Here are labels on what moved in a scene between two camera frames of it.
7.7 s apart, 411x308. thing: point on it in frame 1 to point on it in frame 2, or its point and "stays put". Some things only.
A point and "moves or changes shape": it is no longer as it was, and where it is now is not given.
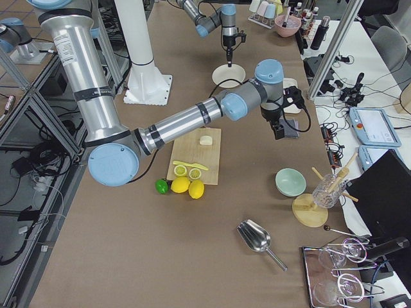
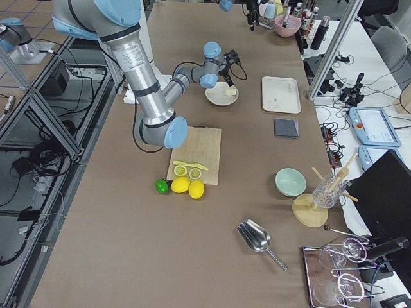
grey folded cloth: (288, 131) stays put
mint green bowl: (290, 182) stays put
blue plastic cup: (270, 11) stays put
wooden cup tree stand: (303, 206) stays put
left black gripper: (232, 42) to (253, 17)
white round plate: (223, 72) moves or changes shape
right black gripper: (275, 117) to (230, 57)
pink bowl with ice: (293, 25) stays put
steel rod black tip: (284, 24) stays put
